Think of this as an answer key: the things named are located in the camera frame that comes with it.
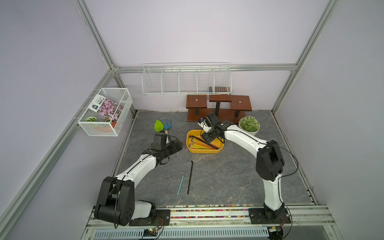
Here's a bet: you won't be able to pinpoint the long black hex key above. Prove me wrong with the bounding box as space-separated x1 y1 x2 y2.
189 136 219 150

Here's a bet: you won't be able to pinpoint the red hex key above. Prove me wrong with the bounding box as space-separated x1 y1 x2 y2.
192 142 218 150

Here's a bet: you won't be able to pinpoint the yellow plastic storage box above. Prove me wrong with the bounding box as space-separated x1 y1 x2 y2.
186 130 224 154

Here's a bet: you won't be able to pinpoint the orange hex key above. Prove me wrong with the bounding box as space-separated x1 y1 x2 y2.
189 143 215 150

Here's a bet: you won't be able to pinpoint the yellow hex key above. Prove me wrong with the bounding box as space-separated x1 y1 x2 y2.
188 144 212 150

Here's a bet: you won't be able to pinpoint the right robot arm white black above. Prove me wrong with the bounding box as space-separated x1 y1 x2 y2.
198 113 285 220

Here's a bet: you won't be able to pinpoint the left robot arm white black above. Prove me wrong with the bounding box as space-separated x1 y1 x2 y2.
94 132 183 227

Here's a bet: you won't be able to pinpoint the short black hex key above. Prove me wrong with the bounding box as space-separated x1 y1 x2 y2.
187 160 194 195

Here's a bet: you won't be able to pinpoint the colourful box in shelf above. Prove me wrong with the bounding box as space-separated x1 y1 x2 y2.
209 86 231 94

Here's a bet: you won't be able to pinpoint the green garden trowel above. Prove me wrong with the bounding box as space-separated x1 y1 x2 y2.
154 120 164 133

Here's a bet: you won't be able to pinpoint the blue garden rake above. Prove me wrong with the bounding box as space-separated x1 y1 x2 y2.
162 119 172 134

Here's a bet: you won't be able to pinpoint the brown wooden stand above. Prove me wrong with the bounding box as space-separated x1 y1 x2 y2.
186 95 253 124

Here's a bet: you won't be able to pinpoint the white pot green plant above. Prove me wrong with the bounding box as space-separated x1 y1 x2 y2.
239 116 260 136

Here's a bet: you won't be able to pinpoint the flower seed packet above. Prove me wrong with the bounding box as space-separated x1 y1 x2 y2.
88 94 124 122

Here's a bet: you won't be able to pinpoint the green striped ball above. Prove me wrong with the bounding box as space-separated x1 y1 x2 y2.
85 116 98 122

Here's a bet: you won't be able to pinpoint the white wire wall shelf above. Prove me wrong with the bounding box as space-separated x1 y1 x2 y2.
142 63 232 95

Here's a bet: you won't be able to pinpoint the white wire side basket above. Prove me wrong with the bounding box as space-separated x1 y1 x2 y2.
78 88 133 137

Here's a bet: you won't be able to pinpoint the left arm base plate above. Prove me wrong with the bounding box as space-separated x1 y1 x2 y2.
129 209 171 227

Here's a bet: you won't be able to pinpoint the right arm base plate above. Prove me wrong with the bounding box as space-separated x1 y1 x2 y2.
249 208 292 225

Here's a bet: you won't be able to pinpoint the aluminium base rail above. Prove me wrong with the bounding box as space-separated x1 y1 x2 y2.
81 205 343 240

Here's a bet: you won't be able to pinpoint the aluminium frame profiles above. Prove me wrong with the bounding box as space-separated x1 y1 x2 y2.
1 1 338 240

